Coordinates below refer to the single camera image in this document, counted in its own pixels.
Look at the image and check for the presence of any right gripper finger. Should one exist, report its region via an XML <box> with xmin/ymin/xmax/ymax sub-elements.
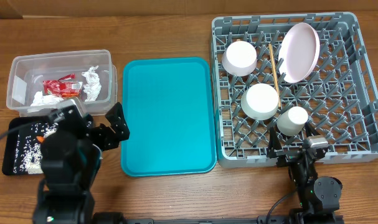
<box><xmin>305</xmin><ymin>122</ymin><xmax>320</xmax><ymax>138</ymax></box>
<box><xmin>267</xmin><ymin>127</ymin><xmax>281</xmax><ymax>151</ymax></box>

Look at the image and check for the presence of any white cup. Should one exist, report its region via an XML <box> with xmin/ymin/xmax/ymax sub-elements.
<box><xmin>276</xmin><ymin>106</ymin><xmax>308</xmax><ymax>136</ymax></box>

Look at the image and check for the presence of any red snack wrapper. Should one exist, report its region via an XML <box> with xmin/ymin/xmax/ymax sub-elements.
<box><xmin>42</xmin><ymin>73</ymin><xmax>83</xmax><ymax>98</ymax></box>

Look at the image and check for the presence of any orange carrot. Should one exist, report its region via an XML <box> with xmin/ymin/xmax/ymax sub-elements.
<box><xmin>36</xmin><ymin>136</ymin><xmax>45</xmax><ymax>143</ymax></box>

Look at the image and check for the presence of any white tissue paper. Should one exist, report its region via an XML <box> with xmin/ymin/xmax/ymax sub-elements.
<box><xmin>31</xmin><ymin>91</ymin><xmax>64</xmax><ymax>106</ymax></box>

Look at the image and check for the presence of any white paper napkin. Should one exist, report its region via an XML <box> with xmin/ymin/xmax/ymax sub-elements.
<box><xmin>82</xmin><ymin>65</ymin><xmax>102</xmax><ymax>102</ymax></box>

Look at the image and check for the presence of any large white bowl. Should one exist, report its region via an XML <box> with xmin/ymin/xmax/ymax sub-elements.
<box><xmin>241</xmin><ymin>83</ymin><xmax>278</xmax><ymax>120</ymax></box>

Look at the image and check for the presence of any white rice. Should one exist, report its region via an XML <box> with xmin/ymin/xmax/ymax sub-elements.
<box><xmin>12</xmin><ymin>123</ymin><xmax>59</xmax><ymax>175</ymax></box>

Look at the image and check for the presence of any large white plate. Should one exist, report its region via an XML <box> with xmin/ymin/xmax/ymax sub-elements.
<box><xmin>278</xmin><ymin>22</ymin><xmax>320</xmax><ymax>83</ymax></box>

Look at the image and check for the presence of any wooden chopstick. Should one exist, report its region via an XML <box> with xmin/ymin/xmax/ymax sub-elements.
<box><xmin>268</xmin><ymin>43</ymin><xmax>281</xmax><ymax>108</ymax></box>

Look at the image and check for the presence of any small white bowl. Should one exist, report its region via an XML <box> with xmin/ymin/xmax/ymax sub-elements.
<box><xmin>222</xmin><ymin>40</ymin><xmax>257</xmax><ymax>77</ymax></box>

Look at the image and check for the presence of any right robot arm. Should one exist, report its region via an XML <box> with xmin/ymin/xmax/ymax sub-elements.
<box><xmin>265</xmin><ymin>123</ymin><xmax>344</xmax><ymax>224</ymax></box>

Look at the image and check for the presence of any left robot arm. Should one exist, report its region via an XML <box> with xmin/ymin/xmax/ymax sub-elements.
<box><xmin>32</xmin><ymin>100</ymin><xmax>130</xmax><ymax>223</ymax></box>

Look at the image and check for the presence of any clear plastic waste bin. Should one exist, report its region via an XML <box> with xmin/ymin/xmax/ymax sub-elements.
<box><xmin>6</xmin><ymin>49</ymin><xmax>118</xmax><ymax>117</ymax></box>

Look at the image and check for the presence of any grey plastic dishwasher rack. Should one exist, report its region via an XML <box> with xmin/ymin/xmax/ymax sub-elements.
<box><xmin>210</xmin><ymin>12</ymin><xmax>378</xmax><ymax>168</ymax></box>

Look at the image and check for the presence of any teal plastic serving tray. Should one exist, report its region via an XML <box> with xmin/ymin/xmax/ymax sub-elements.
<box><xmin>121</xmin><ymin>57</ymin><xmax>217</xmax><ymax>177</ymax></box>

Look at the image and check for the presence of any black plastic tray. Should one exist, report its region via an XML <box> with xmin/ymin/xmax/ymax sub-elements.
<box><xmin>2</xmin><ymin>116</ymin><xmax>74</xmax><ymax>175</ymax></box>

